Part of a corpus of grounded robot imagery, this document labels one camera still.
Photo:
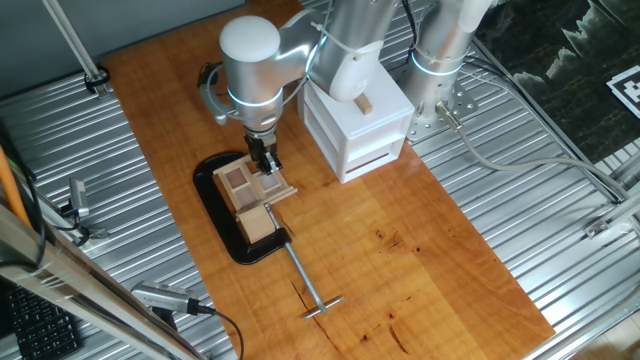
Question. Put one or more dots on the black white fiducial marker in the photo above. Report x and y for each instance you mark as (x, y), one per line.
(627, 92)

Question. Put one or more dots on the small wooden block strip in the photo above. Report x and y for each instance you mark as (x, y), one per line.
(364, 104)

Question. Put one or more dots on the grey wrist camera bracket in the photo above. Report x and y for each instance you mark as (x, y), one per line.
(212, 107)

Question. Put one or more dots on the taped aluminium frame bar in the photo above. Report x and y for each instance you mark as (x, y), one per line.
(75, 290)

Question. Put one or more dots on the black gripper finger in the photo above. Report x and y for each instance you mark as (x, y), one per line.
(273, 164)
(260, 160)

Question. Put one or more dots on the orange rod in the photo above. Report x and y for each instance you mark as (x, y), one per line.
(11, 190)

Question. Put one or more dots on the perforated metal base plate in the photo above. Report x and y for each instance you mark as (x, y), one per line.
(462, 105)

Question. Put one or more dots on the orange wooden board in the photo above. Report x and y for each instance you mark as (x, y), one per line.
(390, 250)

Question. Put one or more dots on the aluminium pole with black base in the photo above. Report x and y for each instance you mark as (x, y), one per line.
(75, 40)

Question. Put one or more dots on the white plastic enclosure box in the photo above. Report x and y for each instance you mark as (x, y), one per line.
(370, 145)

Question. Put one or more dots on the small wooden sliding sash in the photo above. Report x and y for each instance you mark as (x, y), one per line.
(267, 181)

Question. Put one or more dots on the ribbed silver depth camera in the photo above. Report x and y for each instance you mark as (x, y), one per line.
(162, 296)

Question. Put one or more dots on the miniature wooden window frame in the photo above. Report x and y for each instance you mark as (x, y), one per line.
(254, 186)

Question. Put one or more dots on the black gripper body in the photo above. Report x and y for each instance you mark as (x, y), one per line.
(261, 145)

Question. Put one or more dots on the light wooden cube block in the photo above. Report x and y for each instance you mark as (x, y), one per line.
(256, 224)

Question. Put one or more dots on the black computer keyboard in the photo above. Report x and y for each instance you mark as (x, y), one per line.
(42, 327)

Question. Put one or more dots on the black metal C-clamp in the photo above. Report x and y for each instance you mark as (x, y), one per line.
(220, 220)

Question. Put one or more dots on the small silver bracket camera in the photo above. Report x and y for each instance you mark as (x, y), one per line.
(78, 196)

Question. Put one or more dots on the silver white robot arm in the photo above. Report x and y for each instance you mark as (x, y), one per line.
(250, 65)

